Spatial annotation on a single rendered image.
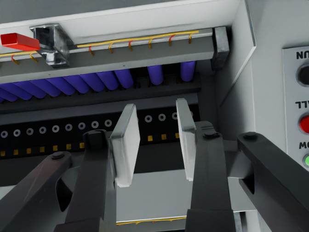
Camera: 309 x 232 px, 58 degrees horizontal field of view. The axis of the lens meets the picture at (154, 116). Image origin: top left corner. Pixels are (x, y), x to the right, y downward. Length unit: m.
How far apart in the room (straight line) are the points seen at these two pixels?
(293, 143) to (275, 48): 0.09
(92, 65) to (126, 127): 0.15
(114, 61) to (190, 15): 0.09
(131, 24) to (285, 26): 0.14
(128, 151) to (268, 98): 0.15
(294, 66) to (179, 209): 0.17
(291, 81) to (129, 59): 0.16
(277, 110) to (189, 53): 0.10
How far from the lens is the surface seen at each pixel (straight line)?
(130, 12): 0.26
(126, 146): 0.15
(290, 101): 0.27
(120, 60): 0.30
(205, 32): 0.30
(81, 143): 0.43
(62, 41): 0.29
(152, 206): 0.29
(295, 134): 0.28
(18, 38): 0.22
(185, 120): 0.16
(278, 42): 0.27
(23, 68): 0.33
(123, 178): 0.16
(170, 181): 0.29
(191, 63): 0.33
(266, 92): 0.27
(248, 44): 0.26
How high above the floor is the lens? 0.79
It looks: 9 degrees up
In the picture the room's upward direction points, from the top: 173 degrees clockwise
